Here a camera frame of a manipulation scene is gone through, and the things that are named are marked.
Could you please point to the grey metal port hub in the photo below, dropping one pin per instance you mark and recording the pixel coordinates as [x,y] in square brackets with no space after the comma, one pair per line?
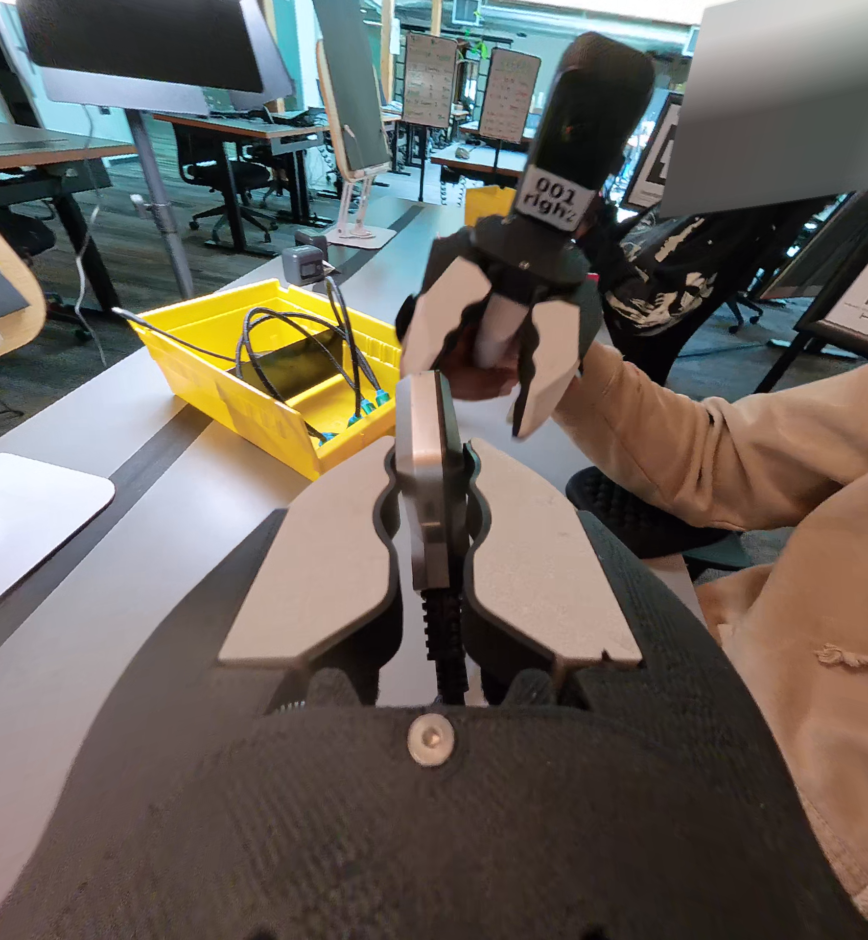
[426,455]

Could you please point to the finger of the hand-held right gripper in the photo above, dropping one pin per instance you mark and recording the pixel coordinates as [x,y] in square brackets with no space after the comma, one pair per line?
[445,316]
[555,352]

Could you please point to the grey monitor pole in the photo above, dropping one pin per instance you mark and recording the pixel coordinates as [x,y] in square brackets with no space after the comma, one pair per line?
[156,198]

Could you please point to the small dark cube device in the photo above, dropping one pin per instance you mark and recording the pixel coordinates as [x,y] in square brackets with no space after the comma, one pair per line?
[310,239]

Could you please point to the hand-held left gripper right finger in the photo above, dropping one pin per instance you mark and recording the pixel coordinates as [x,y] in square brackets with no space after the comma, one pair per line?
[544,573]

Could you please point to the yellow open bin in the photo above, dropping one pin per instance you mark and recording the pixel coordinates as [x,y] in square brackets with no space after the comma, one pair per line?
[206,345]

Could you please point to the yellow storage bin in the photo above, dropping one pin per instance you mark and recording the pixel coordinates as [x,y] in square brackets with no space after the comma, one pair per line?
[489,205]

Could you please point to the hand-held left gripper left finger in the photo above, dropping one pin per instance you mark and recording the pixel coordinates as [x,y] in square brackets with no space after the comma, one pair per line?
[316,558]

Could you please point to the black flat pad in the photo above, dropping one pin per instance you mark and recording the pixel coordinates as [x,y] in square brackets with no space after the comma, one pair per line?
[294,367]

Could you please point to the small grey cube device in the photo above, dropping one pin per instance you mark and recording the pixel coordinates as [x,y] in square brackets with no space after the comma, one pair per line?
[303,266]

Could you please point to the white tablet stand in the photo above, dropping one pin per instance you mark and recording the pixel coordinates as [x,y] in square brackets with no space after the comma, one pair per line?
[364,235]
[37,507]

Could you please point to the black mesh chair seat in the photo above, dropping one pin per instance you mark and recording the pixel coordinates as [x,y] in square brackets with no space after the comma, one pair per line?
[625,507]

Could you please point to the person's beige hoodie torso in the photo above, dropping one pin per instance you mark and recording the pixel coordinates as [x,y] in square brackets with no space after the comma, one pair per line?
[830,587]

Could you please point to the white board on stand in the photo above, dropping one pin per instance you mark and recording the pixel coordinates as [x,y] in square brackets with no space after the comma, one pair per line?
[511,95]
[430,81]

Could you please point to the person's right forearm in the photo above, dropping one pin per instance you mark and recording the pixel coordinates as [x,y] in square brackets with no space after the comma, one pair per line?
[698,448]

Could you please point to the large grey backed monitor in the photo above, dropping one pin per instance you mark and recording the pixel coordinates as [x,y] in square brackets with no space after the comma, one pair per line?
[147,44]

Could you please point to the black office chair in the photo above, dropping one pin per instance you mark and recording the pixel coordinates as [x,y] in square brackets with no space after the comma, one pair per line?
[224,176]

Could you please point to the person's right hand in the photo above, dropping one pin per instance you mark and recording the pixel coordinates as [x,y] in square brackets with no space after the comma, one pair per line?
[485,382]

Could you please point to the wooden desk with black legs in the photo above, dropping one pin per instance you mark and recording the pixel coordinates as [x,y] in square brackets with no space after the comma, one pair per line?
[8,143]
[257,125]

